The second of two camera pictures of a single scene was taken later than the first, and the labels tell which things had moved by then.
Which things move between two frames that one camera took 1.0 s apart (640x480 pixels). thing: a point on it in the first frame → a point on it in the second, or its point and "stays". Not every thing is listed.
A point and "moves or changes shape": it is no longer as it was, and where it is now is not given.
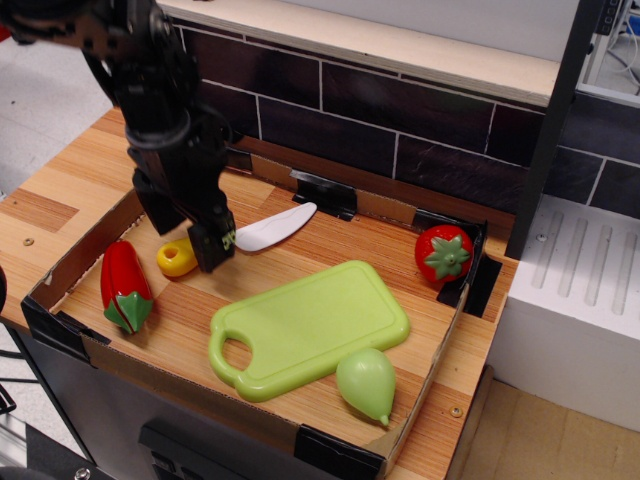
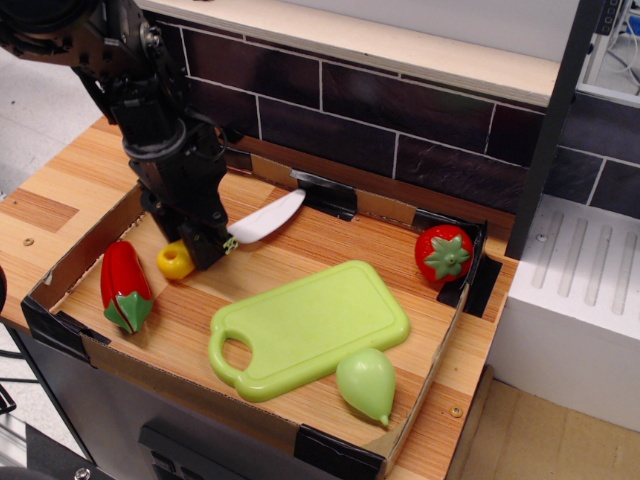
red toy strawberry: [443, 253] stays
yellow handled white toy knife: [176, 258] moves or changes shape
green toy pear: [368, 379] stays
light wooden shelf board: [395, 48] stays
